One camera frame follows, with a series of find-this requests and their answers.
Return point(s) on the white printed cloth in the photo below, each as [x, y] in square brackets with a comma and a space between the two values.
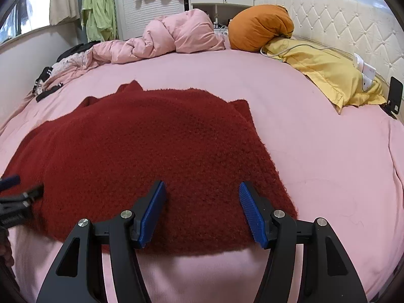
[72, 61]

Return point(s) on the yellow pillow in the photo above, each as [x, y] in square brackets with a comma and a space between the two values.
[325, 69]

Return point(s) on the black white striped garment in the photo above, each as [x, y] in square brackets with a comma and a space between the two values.
[44, 75]

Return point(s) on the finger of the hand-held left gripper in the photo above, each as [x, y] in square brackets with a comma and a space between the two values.
[33, 192]
[11, 181]

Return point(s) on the white louvered door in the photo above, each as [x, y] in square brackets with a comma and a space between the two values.
[151, 12]

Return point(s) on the black crumpled clothes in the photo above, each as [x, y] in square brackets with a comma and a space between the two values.
[75, 49]

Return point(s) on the black striped cloth strip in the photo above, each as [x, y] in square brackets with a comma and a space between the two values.
[47, 94]

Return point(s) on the black phone stand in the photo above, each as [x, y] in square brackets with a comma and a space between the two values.
[395, 94]

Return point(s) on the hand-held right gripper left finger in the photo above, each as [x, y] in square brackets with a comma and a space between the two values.
[153, 214]

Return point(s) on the person's left hand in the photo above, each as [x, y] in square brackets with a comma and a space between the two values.
[6, 249]

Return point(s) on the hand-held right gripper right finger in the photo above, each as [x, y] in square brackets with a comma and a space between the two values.
[252, 214]

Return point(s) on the orange pillow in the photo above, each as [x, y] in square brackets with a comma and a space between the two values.
[255, 28]

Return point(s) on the white tufted headboard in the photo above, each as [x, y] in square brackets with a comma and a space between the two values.
[331, 19]

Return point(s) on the pink puffy duvet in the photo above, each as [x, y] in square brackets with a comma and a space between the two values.
[176, 31]

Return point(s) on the window with beige curtain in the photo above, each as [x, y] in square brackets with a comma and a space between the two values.
[31, 12]

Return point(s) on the light green hanging garment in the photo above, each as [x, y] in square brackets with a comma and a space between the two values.
[97, 6]

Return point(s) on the dark red knit sweater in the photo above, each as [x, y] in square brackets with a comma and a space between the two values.
[142, 148]

